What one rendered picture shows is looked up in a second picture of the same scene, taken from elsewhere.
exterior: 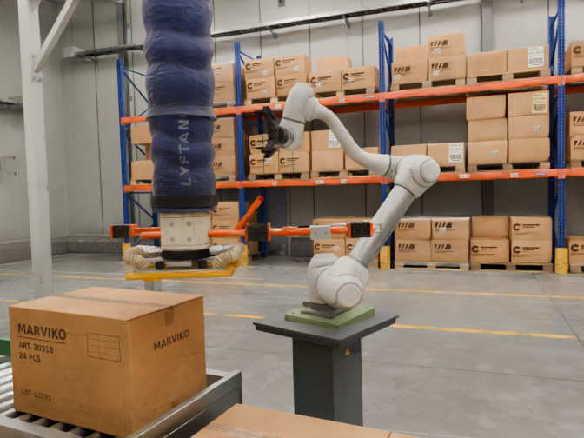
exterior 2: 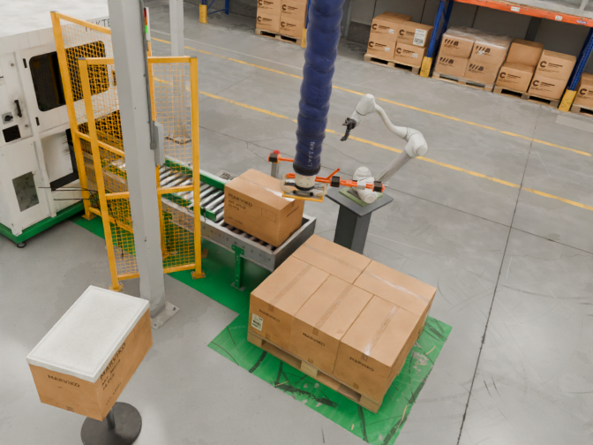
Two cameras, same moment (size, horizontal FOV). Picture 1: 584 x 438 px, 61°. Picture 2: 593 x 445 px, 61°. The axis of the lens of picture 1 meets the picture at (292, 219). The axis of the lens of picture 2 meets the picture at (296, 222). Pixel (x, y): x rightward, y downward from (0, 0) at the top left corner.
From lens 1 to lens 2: 275 cm
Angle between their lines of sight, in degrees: 33
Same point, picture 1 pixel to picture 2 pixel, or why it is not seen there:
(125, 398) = (275, 234)
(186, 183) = (310, 165)
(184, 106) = (314, 137)
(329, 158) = not seen: outside the picture
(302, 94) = (368, 103)
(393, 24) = not seen: outside the picture
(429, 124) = not seen: outside the picture
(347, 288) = (369, 196)
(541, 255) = (554, 92)
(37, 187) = (178, 33)
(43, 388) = (238, 219)
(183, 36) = (318, 109)
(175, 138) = (308, 147)
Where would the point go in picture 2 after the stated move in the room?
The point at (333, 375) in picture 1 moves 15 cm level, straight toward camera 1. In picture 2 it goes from (356, 222) to (355, 231)
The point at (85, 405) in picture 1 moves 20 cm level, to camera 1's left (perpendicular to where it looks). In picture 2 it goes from (258, 230) to (236, 227)
